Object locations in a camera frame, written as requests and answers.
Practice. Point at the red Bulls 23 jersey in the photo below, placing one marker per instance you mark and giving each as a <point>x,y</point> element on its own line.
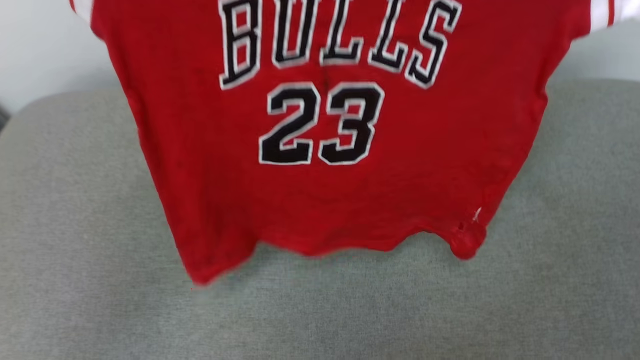
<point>325,150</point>

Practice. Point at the grey fabric sofa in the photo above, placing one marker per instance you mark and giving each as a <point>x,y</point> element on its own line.
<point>350,310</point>

